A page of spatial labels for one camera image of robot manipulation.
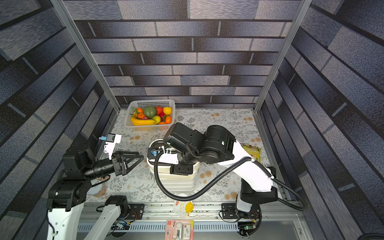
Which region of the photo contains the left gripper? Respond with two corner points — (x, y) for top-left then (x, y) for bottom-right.
(84, 148), (145, 180)

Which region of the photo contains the cream box dark lid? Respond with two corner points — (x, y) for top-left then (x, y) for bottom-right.
(158, 163), (201, 180)
(147, 140), (182, 171)

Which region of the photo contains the white box grey lid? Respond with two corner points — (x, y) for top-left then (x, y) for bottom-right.
(165, 186), (195, 192)
(160, 178), (195, 185)
(162, 181), (195, 188)

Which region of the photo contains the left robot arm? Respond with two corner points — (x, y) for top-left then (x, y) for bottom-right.
(47, 145), (144, 240)

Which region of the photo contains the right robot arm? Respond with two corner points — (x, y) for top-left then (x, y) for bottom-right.
(154, 123), (278, 213)

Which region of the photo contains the floral table cloth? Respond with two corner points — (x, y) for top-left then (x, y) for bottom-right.
(87, 109), (271, 203)

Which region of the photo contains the small white can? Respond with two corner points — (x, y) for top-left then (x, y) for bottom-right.
(87, 183), (107, 198)

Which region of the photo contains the yellow toy banana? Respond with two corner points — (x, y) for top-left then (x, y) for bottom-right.
(131, 116), (156, 126)

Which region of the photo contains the orange toy fruit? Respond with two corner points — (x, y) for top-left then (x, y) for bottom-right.
(165, 116), (172, 124)

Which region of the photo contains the yellow toy pepper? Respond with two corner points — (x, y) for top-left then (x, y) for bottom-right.
(163, 107), (172, 115)

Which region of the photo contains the red toy pepper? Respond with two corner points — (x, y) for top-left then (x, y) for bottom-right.
(156, 106), (164, 115)

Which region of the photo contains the pink packaged item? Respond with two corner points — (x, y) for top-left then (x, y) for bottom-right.
(165, 220), (195, 240)

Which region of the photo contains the white plastic fruit basket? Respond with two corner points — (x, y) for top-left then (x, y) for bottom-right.
(125, 99), (176, 131)

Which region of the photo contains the snack bag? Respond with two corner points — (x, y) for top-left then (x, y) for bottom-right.
(241, 144), (262, 163)

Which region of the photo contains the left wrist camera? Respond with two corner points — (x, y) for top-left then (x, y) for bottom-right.
(99, 133), (122, 160)

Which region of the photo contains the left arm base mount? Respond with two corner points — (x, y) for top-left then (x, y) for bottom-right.
(123, 203), (145, 222)

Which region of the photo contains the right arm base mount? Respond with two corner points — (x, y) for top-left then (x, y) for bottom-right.
(219, 203), (261, 223)

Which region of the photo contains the aluminium rail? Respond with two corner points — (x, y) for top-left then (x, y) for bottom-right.
(59, 200), (304, 223)

